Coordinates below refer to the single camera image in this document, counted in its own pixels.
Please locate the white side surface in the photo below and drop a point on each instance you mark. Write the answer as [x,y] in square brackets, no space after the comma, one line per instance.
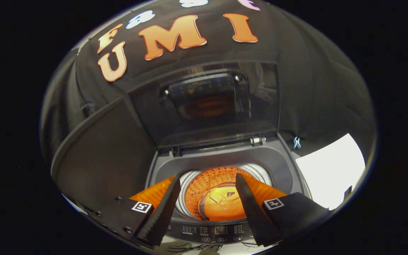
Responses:
[331,170]

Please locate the black backdrop cloth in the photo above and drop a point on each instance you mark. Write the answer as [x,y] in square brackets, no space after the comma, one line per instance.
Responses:
[313,88]

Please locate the dark grey board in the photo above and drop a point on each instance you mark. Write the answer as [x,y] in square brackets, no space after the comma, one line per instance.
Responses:
[105,156]

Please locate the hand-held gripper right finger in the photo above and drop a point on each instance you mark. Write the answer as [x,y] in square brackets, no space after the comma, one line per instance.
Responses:
[251,212]

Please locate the light blue clip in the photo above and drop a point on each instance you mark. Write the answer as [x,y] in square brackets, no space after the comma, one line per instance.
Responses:
[297,142]

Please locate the grey washing machine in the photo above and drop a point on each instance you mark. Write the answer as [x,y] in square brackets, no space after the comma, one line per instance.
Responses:
[278,163]

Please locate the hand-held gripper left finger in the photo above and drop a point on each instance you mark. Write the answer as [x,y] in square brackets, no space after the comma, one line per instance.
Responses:
[163,212]

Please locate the dark washing machine lid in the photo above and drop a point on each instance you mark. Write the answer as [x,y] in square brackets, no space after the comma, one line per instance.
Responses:
[204,99]

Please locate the yellow polo shirt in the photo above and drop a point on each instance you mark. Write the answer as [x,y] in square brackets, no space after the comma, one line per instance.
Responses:
[221,203]

